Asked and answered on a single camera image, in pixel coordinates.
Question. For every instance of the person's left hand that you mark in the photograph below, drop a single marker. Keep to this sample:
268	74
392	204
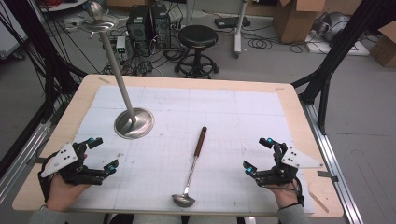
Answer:
63	196

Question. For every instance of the black computer tower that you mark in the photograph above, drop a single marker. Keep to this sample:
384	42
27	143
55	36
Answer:
138	25
162	25

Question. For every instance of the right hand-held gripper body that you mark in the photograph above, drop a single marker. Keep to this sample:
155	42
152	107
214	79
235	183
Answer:
292	157

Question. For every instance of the white flat board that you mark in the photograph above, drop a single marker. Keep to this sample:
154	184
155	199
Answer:
342	49

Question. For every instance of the aluminium rail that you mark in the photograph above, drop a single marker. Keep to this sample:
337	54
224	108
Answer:
21	158
333	161

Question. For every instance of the small white box green light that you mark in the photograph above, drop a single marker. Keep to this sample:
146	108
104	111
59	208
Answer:
121	44

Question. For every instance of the white gridded mat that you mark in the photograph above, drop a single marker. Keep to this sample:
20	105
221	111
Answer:
224	124

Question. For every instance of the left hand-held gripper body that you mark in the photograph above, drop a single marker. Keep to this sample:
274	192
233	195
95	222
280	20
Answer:
60	157

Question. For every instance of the thin wooden stick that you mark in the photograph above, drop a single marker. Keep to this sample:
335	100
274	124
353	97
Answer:
318	201

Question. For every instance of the person's right hand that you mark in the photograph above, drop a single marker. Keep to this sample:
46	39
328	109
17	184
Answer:
286	196

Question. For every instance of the white stand post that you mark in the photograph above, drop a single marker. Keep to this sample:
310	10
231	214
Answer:
238	28

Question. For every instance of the black round stool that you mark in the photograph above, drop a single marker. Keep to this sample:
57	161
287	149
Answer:
197	35

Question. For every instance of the round white table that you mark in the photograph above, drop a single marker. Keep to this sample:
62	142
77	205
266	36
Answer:
62	4

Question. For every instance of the silver rounded appliance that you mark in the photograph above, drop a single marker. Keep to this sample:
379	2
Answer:
334	26

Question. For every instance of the dark tape strip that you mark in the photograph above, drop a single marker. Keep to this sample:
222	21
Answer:
327	175
37	160

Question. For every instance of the flat black device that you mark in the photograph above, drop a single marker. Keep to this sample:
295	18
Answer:
232	21

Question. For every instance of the small cardboard box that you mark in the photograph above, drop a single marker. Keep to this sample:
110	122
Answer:
386	46

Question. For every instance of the metal stand with round base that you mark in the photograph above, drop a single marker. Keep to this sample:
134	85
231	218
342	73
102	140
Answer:
137	124

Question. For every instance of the large open cardboard box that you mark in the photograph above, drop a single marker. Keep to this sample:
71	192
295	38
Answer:
295	21

